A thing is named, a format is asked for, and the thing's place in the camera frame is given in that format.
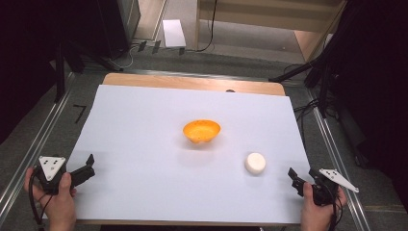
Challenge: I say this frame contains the white round block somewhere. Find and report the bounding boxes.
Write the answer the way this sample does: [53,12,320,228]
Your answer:
[243,151,268,176]

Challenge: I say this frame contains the black metal stand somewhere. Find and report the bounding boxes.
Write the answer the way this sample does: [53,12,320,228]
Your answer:
[268,54,341,119]
[53,41,85,104]

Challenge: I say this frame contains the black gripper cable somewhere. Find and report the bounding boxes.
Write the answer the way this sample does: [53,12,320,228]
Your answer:
[328,189,344,231]
[28,172,55,229]

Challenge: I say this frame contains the metal floor rail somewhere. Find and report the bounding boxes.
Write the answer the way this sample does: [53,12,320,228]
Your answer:
[0,71,77,222]
[306,88,373,231]

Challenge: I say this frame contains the black floor cables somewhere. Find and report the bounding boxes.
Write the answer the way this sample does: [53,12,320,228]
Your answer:
[283,63,321,142]

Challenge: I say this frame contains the orange bowl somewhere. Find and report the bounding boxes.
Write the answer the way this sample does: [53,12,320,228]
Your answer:
[182,118,222,144]

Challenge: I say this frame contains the black hanging cable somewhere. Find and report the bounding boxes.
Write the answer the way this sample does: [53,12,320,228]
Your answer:
[195,0,219,53]

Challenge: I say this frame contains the light wooden shelf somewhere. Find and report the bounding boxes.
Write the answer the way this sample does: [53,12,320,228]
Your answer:
[193,0,348,62]

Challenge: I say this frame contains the person's left hand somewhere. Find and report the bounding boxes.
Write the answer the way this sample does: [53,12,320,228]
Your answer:
[23,167,78,231]

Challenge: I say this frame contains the white flat board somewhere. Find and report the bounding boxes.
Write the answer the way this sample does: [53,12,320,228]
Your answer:
[162,18,188,49]

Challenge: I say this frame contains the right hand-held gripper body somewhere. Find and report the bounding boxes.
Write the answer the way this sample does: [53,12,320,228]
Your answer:
[308,167,360,207]

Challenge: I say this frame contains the white paper sheet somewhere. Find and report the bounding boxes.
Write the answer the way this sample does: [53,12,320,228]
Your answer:
[41,84,312,225]

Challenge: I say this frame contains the white floor cable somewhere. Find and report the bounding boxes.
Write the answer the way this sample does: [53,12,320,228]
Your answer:
[107,43,142,69]

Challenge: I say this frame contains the person's right hand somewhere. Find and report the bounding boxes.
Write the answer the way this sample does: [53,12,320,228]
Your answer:
[299,182,348,231]

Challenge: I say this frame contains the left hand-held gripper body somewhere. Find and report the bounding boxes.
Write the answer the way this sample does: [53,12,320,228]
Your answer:
[34,155,74,196]

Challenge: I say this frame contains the dark cabinet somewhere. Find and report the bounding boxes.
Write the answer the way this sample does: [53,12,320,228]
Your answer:
[95,0,142,59]

